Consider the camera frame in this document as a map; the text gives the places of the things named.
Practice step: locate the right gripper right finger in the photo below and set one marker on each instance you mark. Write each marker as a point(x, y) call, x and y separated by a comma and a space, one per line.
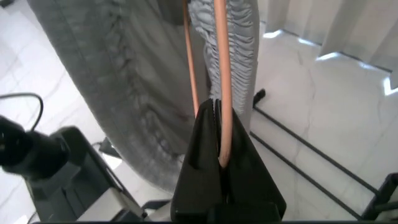
point(248, 186)

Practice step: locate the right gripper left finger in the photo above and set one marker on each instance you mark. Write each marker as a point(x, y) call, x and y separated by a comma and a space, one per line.
point(202, 161)

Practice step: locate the pink clothes hanger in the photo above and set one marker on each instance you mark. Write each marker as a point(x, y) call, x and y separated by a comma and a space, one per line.
point(223, 62)

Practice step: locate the pale grey shorts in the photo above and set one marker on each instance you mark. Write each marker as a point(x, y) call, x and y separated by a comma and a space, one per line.
point(124, 77)

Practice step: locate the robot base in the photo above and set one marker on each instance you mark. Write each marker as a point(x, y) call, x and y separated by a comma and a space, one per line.
point(77, 174)

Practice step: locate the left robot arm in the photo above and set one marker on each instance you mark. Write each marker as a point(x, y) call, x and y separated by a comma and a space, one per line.
point(31, 149)

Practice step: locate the black clothes rack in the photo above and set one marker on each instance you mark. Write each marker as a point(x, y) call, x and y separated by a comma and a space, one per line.
point(387, 189)

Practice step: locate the white curtain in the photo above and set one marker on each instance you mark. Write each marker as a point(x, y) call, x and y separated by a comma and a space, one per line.
point(342, 25)

